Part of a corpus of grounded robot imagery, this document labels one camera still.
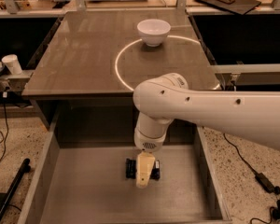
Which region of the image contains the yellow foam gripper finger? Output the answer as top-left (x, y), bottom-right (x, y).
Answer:
top-left (136, 151), bottom-right (155, 189)

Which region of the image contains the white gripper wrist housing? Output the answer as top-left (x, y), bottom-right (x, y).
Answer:
top-left (133, 113), bottom-right (173, 152)

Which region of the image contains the dark blue rxbar wrapper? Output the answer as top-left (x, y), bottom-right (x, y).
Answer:
top-left (125, 159), bottom-right (161, 180)

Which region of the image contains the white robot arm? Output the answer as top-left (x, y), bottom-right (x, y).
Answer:
top-left (133, 73), bottom-right (280, 189)

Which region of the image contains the open grey top drawer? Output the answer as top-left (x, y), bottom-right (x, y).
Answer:
top-left (17, 105), bottom-right (233, 224)

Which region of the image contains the grey cabinet with counter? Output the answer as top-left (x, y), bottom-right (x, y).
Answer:
top-left (22, 9), bottom-right (220, 147)

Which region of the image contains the white ceramic bowl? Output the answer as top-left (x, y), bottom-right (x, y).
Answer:
top-left (137, 19), bottom-right (171, 47)

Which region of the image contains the black pole on floor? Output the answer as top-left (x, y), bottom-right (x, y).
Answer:
top-left (0, 159), bottom-right (31, 222)

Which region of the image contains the white paper cup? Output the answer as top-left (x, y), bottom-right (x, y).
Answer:
top-left (2, 54), bottom-right (22, 75)

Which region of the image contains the black flat panel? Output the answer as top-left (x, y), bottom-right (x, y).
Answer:
top-left (194, 0), bottom-right (261, 15)

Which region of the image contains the black power adapter cable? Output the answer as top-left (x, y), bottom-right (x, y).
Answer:
top-left (223, 133), bottom-right (280, 196)

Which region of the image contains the black cable left floor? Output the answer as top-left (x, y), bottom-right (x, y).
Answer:
top-left (0, 91), bottom-right (10, 172)

